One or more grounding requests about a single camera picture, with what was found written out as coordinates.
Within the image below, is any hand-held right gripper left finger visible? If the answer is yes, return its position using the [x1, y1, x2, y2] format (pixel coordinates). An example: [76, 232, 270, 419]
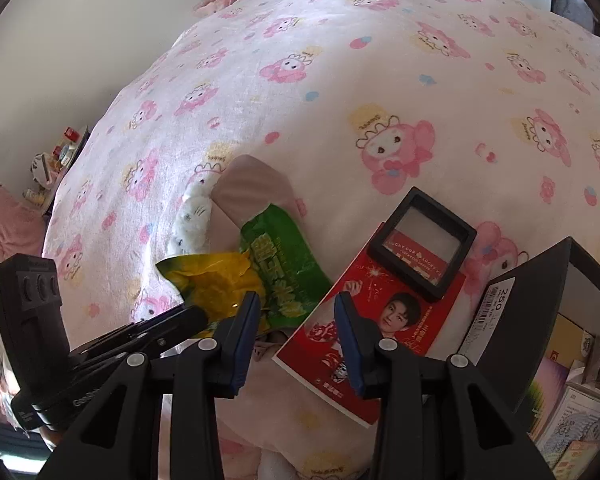
[37, 291, 261, 480]

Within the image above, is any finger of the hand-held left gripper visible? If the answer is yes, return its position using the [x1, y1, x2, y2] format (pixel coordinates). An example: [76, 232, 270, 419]
[69, 329, 201, 362]
[132, 305, 210, 337]

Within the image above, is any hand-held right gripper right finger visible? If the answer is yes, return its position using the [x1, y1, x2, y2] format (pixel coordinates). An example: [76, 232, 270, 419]
[334, 292, 556, 480]

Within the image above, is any red white snack packet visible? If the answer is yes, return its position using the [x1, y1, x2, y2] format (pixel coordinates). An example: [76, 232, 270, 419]
[272, 222, 467, 428]

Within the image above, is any green corn snack bag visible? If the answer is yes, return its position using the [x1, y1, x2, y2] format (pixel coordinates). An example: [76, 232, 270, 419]
[155, 203, 333, 338]

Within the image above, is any black storage box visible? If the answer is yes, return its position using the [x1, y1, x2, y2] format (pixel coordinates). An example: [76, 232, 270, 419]
[457, 237, 600, 480]

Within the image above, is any pink frilled cushion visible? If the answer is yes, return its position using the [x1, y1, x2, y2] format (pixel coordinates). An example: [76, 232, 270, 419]
[0, 182, 47, 267]

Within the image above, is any white plush toy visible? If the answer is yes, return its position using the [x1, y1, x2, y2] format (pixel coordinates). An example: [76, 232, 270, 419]
[167, 180, 216, 256]

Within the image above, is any cluttered bedside table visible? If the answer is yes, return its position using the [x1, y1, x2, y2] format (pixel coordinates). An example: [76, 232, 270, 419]
[22, 125, 92, 216]

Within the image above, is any black colourful snack packet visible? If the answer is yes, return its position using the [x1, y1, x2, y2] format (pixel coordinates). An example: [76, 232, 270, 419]
[527, 355, 572, 433]

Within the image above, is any yellow card box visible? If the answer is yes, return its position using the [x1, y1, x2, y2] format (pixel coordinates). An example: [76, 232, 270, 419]
[550, 312, 588, 361]

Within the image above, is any pink printed blanket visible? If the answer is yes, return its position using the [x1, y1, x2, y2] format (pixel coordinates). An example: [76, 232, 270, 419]
[0, 0, 600, 480]

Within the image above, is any white box with blue drawings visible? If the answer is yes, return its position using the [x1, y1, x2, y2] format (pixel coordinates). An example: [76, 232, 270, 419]
[535, 385, 600, 456]

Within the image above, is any orange printed packet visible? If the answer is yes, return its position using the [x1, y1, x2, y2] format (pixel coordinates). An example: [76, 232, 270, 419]
[550, 440, 600, 480]

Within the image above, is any pink pillow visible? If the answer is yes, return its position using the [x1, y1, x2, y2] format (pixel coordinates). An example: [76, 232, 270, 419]
[194, 0, 242, 17]

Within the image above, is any dark grey cloth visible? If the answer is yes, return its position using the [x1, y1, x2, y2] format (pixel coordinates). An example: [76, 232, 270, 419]
[550, 0, 598, 33]

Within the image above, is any black square display frame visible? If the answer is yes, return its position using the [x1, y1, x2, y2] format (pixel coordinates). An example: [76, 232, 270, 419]
[370, 186, 477, 303]

